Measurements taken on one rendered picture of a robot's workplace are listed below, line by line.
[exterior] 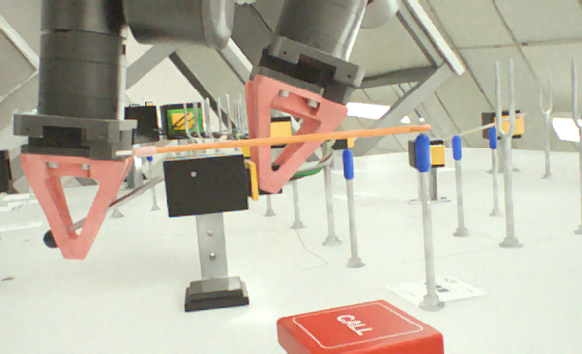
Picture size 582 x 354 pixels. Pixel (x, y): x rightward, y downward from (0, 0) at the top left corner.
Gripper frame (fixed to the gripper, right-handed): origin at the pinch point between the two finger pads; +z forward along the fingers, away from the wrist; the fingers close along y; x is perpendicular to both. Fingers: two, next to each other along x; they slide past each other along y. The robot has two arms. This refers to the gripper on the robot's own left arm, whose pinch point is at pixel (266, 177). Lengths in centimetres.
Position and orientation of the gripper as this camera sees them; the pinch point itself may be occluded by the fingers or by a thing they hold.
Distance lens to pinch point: 48.3
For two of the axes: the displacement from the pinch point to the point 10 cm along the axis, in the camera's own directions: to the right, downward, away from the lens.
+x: -9.3, -3.0, -1.8
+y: -1.6, -0.9, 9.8
